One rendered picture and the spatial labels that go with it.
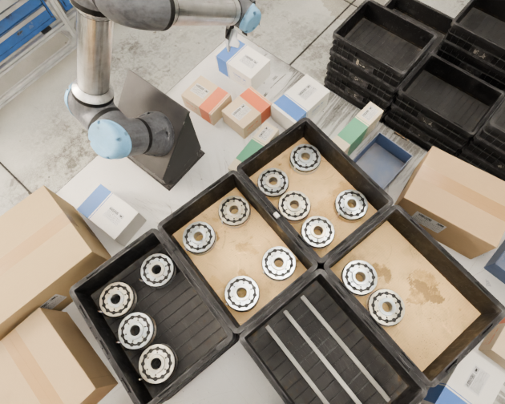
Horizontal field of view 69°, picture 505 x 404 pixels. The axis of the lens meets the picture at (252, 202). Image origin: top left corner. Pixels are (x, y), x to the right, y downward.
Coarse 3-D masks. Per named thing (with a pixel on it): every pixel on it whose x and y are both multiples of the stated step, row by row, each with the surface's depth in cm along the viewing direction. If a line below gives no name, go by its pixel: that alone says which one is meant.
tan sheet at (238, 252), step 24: (240, 192) 124; (216, 216) 121; (216, 240) 118; (240, 240) 118; (264, 240) 117; (216, 264) 115; (240, 264) 115; (216, 288) 113; (264, 288) 112; (240, 312) 110
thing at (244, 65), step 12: (240, 48) 152; (216, 60) 153; (228, 60) 150; (240, 60) 149; (252, 60) 149; (264, 60) 149; (228, 72) 154; (240, 72) 147; (252, 72) 147; (264, 72) 151; (240, 84) 155; (252, 84) 150
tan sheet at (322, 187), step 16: (272, 160) 127; (288, 160) 127; (256, 176) 126; (288, 176) 125; (304, 176) 125; (320, 176) 124; (336, 176) 124; (304, 192) 123; (320, 192) 122; (336, 192) 122; (320, 208) 120; (368, 208) 119; (336, 224) 118; (352, 224) 118; (336, 240) 116; (320, 256) 115
